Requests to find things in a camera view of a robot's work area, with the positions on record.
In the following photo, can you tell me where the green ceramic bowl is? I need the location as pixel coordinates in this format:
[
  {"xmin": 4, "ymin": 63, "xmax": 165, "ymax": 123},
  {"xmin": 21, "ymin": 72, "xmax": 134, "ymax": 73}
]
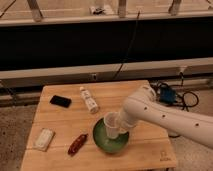
[{"xmin": 93, "ymin": 119, "xmax": 129, "ymax": 154}]

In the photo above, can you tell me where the blue power box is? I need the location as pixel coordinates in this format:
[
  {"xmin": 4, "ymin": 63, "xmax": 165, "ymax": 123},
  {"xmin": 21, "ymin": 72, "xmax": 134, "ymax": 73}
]
[{"xmin": 160, "ymin": 87, "xmax": 176, "ymax": 103}]

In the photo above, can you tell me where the white bottle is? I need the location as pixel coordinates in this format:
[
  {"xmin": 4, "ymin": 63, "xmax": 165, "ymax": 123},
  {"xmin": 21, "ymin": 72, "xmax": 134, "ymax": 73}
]
[{"xmin": 80, "ymin": 87, "xmax": 99, "ymax": 114}]

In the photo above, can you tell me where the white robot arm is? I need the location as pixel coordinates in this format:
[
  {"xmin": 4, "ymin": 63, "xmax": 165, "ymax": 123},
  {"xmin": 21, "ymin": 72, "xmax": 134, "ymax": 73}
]
[{"xmin": 118, "ymin": 85, "xmax": 213, "ymax": 149}]

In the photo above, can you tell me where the small wooden table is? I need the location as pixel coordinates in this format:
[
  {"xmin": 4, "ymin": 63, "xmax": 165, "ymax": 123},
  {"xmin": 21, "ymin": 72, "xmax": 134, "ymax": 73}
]
[{"xmin": 21, "ymin": 80, "xmax": 177, "ymax": 171}]

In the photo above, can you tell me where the black floor cable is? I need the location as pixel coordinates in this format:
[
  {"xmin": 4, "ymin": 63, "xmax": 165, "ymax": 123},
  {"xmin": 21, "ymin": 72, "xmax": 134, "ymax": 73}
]
[{"xmin": 149, "ymin": 71, "xmax": 200, "ymax": 113}]

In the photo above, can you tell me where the red sausage snack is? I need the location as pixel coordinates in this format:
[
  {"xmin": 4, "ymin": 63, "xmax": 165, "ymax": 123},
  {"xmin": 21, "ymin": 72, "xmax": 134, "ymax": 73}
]
[{"xmin": 68, "ymin": 134, "xmax": 88, "ymax": 156}]

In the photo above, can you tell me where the black hanging cable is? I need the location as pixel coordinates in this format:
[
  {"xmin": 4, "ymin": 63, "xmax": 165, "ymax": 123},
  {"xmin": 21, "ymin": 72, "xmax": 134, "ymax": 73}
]
[{"xmin": 111, "ymin": 10, "xmax": 141, "ymax": 81}]

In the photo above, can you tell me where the black phone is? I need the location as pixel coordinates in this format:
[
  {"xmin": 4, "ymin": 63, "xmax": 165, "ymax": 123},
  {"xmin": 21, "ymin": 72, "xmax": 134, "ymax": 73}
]
[{"xmin": 50, "ymin": 95, "xmax": 71, "ymax": 108}]

